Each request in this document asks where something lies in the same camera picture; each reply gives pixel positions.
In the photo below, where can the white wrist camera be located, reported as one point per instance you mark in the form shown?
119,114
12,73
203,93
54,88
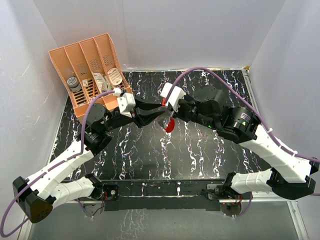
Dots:
126,102
172,101

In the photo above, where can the small red-white box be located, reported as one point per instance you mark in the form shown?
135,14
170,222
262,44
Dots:
87,83

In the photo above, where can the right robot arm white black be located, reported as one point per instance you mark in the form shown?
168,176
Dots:
288,175

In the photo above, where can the grey round jar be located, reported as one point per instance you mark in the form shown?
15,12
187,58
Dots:
73,84

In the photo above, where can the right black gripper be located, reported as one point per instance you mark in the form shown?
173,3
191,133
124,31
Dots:
178,114

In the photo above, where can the aluminium frame rail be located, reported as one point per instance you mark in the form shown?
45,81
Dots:
261,217

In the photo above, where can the peach desk organizer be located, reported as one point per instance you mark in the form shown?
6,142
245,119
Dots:
81,59

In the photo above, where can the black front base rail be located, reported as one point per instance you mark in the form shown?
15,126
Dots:
185,194

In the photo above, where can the red keyring with keys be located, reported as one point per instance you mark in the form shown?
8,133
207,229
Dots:
166,122

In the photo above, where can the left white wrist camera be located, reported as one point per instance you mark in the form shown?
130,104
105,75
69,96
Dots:
126,102

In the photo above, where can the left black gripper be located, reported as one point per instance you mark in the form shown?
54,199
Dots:
142,114

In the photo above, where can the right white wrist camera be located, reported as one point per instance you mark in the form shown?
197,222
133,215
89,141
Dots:
172,101

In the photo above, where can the oval white tin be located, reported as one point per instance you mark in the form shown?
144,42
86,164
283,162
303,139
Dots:
115,76

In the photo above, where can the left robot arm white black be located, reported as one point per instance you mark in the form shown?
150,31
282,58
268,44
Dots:
38,194

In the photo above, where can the white small boxes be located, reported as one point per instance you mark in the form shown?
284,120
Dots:
103,85

